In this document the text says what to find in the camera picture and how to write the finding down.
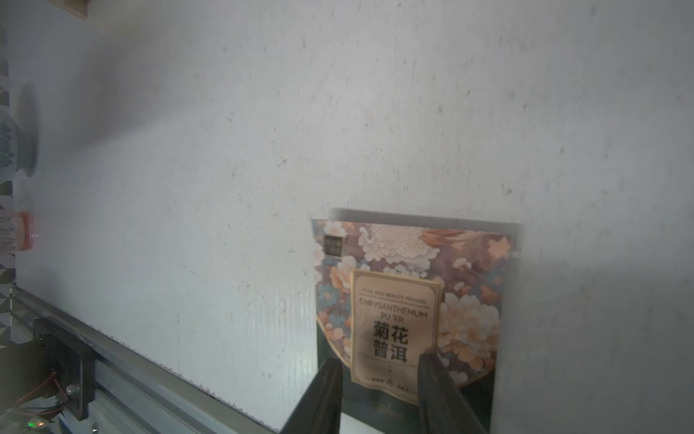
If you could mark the small pink dish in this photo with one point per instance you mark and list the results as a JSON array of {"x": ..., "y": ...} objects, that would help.
[{"x": 16, "y": 231}]

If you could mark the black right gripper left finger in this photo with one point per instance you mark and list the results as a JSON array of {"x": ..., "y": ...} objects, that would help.
[{"x": 319, "y": 411}]

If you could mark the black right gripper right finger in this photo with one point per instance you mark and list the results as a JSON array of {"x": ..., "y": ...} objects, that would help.
[{"x": 444, "y": 396}]

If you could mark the light wooden two-tier shelf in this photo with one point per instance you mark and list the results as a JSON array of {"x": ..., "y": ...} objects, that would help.
[{"x": 78, "y": 8}]

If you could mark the blue patterned bowl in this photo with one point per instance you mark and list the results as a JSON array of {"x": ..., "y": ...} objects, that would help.
[{"x": 18, "y": 149}]

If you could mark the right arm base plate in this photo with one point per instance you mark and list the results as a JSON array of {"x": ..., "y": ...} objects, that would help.
[{"x": 53, "y": 372}]

